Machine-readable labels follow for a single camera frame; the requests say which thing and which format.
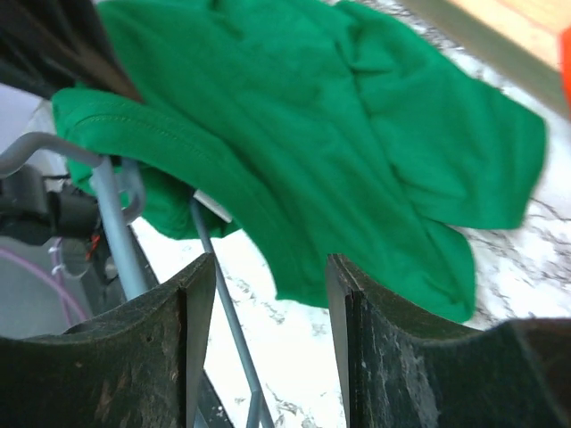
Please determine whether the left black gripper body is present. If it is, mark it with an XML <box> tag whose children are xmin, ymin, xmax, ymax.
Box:
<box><xmin>1</xmin><ymin>0</ymin><xmax>142</xmax><ymax>102</ymax></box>

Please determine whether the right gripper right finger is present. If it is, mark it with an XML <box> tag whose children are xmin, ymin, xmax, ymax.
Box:
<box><xmin>326</xmin><ymin>255</ymin><xmax>570</xmax><ymax>427</ymax></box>

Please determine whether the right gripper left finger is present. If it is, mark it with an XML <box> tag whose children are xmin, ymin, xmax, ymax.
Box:
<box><xmin>1</xmin><ymin>254</ymin><xmax>216</xmax><ymax>427</ymax></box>

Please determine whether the blue grey plastic hanger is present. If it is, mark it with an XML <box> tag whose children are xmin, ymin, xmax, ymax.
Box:
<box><xmin>1</xmin><ymin>132</ymin><xmax>273</xmax><ymax>427</ymax></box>

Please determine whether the green t shirt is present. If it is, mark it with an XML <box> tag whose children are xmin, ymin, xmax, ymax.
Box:
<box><xmin>52</xmin><ymin>1</ymin><xmax>547</xmax><ymax>323</ymax></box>

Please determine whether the orange t shirt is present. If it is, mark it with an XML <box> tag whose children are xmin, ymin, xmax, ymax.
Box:
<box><xmin>559</xmin><ymin>27</ymin><xmax>571</xmax><ymax>102</ymax></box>

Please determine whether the wooden clothes rack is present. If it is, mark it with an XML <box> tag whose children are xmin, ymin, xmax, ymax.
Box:
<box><xmin>403</xmin><ymin>0</ymin><xmax>570</xmax><ymax>117</ymax></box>

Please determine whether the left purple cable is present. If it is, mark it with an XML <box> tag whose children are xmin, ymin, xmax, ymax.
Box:
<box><xmin>0</xmin><ymin>247</ymin><xmax>88</xmax><ymax>322</ymax></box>

